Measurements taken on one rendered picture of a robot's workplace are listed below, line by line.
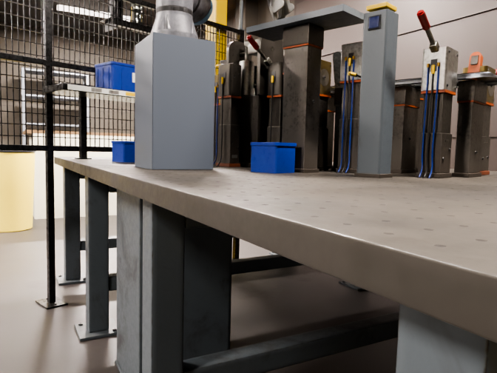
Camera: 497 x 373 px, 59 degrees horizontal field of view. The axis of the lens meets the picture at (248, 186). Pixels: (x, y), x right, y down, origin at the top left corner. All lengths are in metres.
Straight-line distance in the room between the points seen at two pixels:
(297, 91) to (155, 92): 0.43
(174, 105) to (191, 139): 0.11
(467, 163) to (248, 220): 1.04
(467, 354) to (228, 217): 0.31
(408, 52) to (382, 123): 2.96
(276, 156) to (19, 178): 3.25
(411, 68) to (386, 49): 2.86
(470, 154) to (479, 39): 2.36
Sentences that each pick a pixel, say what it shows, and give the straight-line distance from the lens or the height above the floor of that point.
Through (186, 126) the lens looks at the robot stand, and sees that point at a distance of 1.36.
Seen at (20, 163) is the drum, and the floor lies 0.60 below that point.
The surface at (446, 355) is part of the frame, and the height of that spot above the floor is 0.62.
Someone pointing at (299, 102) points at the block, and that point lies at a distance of 1.37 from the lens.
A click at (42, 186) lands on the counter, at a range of 4.96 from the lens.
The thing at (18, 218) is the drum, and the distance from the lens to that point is 4.31.
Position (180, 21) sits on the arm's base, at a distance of 1.44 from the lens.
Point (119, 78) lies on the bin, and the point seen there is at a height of 1.08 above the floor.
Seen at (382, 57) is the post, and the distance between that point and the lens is 1.24.
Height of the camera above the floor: 0.77
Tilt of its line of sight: 5 degrees down
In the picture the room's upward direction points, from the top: 1 degrees clockwise
